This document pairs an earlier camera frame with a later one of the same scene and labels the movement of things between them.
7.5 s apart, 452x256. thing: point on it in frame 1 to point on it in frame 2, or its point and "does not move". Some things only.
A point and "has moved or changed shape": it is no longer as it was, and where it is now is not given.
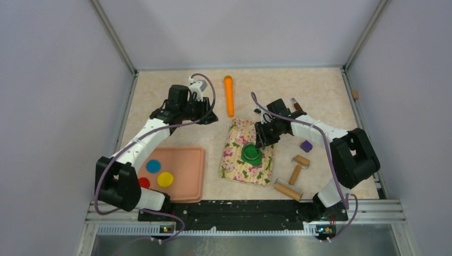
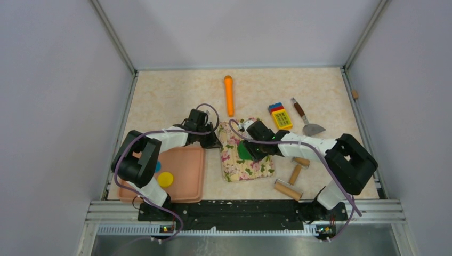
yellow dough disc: x=164 y=179 does not move
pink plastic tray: x=179 y=172 does not move
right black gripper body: x=274 y=131 to x=257 y=150
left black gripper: x=204 y=106 to x=212 y=142
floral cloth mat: x=233 y=167 has moved or changed shape
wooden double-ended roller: x=289 y=189 does not move
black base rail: x=243 y=214 does not move
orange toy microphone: x=228 y=85 does not move
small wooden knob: x=355 y=94 does not move
